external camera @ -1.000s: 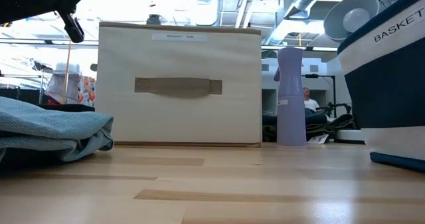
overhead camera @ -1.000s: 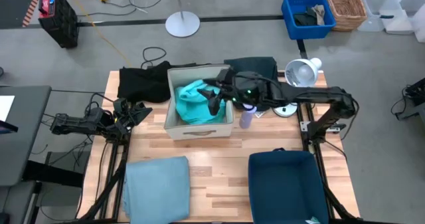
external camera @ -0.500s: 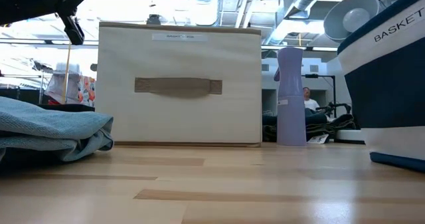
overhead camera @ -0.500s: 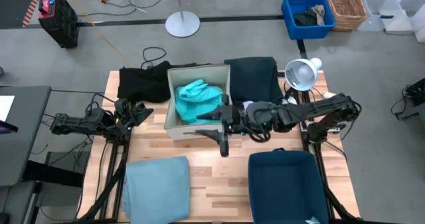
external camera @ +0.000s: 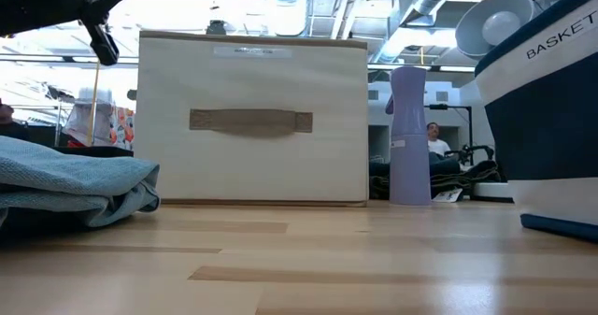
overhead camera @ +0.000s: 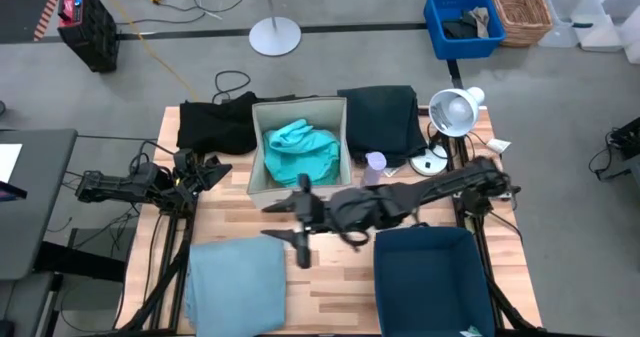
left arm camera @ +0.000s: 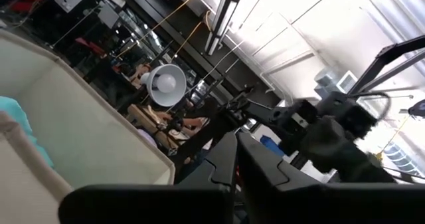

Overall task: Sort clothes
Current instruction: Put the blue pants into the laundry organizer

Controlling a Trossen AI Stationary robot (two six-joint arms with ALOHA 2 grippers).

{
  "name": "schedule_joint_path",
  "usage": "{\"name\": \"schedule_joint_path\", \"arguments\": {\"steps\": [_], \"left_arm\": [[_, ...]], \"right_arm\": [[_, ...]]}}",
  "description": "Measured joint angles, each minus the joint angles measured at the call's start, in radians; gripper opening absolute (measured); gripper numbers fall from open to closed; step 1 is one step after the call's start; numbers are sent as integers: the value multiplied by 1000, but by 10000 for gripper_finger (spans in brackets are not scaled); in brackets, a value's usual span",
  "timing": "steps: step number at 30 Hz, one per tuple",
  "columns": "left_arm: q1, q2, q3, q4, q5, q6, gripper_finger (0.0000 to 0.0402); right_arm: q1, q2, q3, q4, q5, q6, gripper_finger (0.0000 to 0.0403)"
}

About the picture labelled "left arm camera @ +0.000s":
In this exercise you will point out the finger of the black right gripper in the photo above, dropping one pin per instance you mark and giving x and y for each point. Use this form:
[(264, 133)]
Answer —
[(262, 108), (237, 102)]

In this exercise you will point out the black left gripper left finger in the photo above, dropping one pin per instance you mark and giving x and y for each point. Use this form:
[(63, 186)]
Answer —
[(222, 171)]

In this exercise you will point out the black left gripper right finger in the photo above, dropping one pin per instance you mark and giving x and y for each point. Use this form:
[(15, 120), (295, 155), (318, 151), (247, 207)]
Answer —
[(259, 171)]

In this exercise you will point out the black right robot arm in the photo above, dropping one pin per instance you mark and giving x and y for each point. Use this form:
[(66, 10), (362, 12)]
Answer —
[(335, 144)]

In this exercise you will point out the blue plastic bin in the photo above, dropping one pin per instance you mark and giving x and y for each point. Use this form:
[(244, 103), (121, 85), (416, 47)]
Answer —
[(270, 146)]

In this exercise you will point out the person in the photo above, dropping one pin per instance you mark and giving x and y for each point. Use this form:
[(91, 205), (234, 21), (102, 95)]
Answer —
[(196, 121)]

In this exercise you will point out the white lamp with bulb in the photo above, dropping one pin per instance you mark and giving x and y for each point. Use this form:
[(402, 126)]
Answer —
[(166, 82)]

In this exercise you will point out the black ceiling light fixture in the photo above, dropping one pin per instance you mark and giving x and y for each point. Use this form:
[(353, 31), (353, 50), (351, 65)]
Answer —
[(220, 21)]

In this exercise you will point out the wooden workbench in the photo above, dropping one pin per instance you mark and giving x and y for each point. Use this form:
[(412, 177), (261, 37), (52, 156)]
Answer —
[(142, 117)]

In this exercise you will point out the white fabric storage bin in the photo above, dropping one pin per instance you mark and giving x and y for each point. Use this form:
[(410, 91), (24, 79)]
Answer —
[(86, 127)]

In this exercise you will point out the teal cloth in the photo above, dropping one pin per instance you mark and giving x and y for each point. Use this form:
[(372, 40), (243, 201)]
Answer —
[(16, 117)]

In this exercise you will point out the white wall vent box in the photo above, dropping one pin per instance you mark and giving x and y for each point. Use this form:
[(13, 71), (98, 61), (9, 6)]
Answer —
[(345, 81)]

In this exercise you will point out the black overhead frame beam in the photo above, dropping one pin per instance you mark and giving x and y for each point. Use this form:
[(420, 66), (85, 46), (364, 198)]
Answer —
[(388, 56)]

